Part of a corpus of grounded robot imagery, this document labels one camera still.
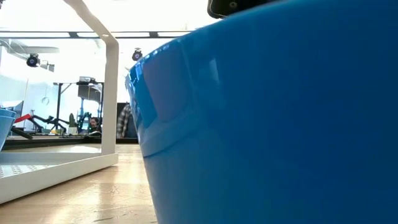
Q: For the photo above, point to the blue plastic mini bowl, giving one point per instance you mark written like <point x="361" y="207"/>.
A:
<point x="264" y="124"/>
<point x="6" y="113"/>
<point x="4" y="132"/>

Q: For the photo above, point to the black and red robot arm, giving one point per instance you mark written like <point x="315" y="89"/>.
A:
<point x="43" y="119"/>

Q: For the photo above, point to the white perforated metal tray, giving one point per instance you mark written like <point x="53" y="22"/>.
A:
<point x="110" y="93"/>

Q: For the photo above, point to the person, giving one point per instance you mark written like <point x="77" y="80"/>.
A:
<point x="94" y="124"/>
<point x="124" y="121"/>

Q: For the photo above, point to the teal metal stand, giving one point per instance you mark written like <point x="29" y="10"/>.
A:
<point x="84" y="119"/>

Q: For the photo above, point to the small cactus in pot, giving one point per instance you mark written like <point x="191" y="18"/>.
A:
<point x="72" y="123"/>

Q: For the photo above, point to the black round ceiling camera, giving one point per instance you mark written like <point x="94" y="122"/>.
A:
<point x="137" y="54"/>
<point x="33" y="60"/>

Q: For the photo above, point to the black aluminium table frame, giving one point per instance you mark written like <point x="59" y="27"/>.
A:
<point x="46" y="141"/>

